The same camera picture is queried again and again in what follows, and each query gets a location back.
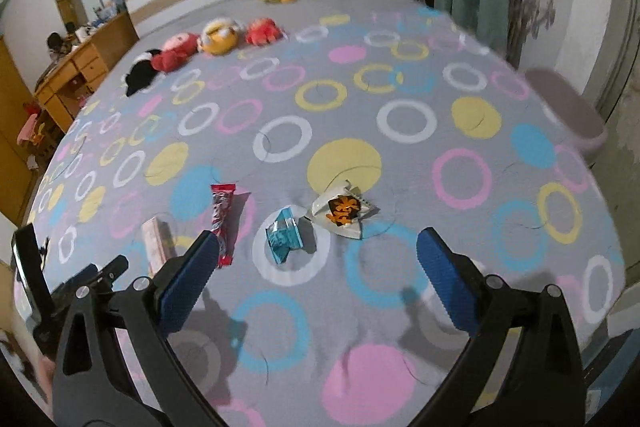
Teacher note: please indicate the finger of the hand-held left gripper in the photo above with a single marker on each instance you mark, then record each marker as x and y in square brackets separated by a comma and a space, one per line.
[70, 288]
[114, 267]

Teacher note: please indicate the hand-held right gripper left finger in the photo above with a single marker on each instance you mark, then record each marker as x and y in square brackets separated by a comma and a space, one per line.
[187, 284]

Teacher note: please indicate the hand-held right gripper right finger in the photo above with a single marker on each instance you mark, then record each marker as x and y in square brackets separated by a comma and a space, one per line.
[445, 282]

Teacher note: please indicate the red and white small box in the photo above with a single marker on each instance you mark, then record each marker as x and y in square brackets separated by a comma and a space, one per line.
[157, 244]

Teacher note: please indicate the red candy wrapper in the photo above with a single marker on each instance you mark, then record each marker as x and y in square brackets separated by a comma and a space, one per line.
[222, 222]

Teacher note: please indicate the blue foil wrapper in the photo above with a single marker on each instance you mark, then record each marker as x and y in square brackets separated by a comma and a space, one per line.
[284, 238]

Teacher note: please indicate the white and orange snack packet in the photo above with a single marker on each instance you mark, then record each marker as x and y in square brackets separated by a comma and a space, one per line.
[342, 209]

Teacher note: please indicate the pink cloth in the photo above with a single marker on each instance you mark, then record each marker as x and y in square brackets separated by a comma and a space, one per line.
[31, 127]

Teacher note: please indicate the yellow wooden wardrobe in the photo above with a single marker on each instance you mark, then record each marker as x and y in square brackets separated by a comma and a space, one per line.
[10, 132]

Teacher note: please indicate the blue cardboard box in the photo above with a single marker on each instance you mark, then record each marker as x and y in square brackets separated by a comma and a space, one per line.
[606, 359]

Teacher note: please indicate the black and white plush toy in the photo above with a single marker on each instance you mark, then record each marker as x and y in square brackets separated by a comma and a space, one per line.
[142, 74]

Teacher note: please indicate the wooden desk with drawers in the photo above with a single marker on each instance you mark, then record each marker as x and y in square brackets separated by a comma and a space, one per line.
[85, 64]

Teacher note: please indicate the red round plush toy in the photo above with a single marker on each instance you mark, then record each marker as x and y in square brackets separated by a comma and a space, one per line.
[173, 52]

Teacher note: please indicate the yellow bee plush toy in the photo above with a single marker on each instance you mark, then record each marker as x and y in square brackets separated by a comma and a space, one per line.
[220, 38]

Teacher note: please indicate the red octopus plush toy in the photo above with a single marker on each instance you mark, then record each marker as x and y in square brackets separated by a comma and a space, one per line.
[262, 32]

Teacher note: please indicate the bunch of clothes hangers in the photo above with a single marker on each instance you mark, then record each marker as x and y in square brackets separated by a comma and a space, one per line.
[530, 7]

